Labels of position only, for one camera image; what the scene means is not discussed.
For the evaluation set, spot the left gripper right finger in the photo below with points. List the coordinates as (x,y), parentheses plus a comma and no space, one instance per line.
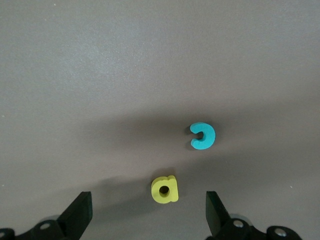
(215,215)

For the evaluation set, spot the brown table cover sheet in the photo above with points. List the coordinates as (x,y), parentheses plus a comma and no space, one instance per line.
(100,75)

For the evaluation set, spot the teal foam letter c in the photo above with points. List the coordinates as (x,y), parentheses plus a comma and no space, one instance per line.
(210,140)

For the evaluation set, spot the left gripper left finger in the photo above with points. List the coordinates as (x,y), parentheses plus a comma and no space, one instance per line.
(80,212)

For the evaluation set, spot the yellow foam letter a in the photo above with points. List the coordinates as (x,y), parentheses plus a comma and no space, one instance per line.
(173,190)

